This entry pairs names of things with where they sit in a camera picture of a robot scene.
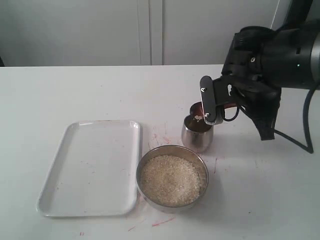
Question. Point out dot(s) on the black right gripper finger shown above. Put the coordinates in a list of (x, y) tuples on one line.
[(264, 115)]

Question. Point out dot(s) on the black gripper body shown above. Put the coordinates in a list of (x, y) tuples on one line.
[(252, 95)]

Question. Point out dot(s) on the brown wooden spoon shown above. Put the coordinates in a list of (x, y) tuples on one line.
[(197, 112)]

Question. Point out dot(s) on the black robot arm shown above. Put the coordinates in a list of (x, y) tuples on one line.
[(261, 62)]

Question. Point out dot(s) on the stainless steel cup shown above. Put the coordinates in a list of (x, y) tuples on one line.
[(196, 135)]

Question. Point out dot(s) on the steel bowl of rice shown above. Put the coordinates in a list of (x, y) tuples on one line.
[(172, 178)]

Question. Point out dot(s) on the white rectangular plastic tray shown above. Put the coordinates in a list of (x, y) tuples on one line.
[(94, 171)]

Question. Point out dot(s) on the white cabinet behind table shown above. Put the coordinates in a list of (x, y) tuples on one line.
[(128, 32)]

